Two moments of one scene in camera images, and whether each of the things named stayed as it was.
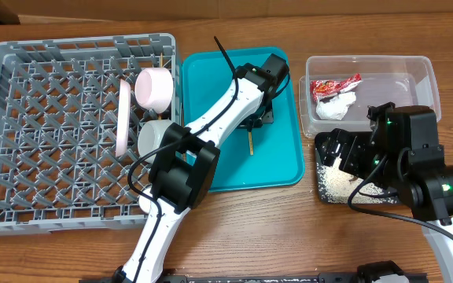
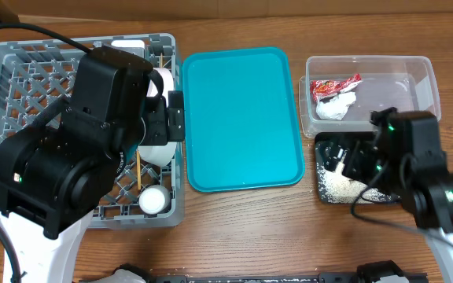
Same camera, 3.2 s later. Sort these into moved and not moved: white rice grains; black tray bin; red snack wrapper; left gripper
Moved: left gripper
Not moved: black tray bin; white rice grains; red snack wrapper
